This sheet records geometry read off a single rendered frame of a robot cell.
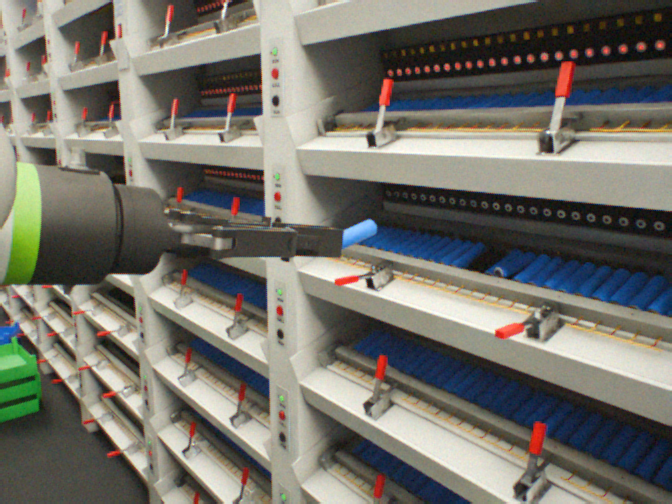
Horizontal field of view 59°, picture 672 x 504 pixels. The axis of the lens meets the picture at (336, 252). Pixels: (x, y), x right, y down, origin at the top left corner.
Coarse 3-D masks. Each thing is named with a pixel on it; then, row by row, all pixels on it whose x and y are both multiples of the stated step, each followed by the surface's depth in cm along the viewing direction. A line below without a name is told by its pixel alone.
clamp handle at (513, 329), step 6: (534, 312) 64; (540, 312) 64; (534, 318) 64; (540, 318) 64; (510, 324) 62; (516, 324) 62; (522, 324) 63; (528, 324) 63; (534, 324) 63; (498, 330) 60; (504, 330) 60; (510, 330) 60; (516, 330) 61; (522, 330) 62; (498, 336) 60; (504, 336) 60; (510, 336) 61
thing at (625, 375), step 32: (320, 224) 100; (352, 224) 104; (512, 224) 84; (544, 224) 79; (320, 288) 95; (352, 288) 87; (384, 288) 84; (416, 288) 82; (384, 320) 85; (416, 320) 79; (448, 320) 73; (480, 320) 71; (512, 320) 69; (480, 352) 71; (512, 352) 67; (544, 352) 63; (576, 352) 61; (608, 352) 60; (640, 352) 58; (576, 384) 62; (608, 384) 58; (640, 384) 55
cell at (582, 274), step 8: (584, 264) 72; (592, 264) 71; (576, 272) 70; (584, 272) 70; (592, 272) 71; (568, 280) 69; (576, 280) 69; (584, 280) 70; (560, 288) 69; (568, 288) 68; (576, 288) 69
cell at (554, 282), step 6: (570, 264) 72; (576, 264) 72; (558, 270) 72; (564, 270) 72; (570, 270) 72; (576, 270) 72; (552, 276) 71; (558, 276) 71; (564, 276) 71; (570, 276) 71; (546, 282) 70; (552, 282) 70; (558, 282) 70; (552, 288) 70
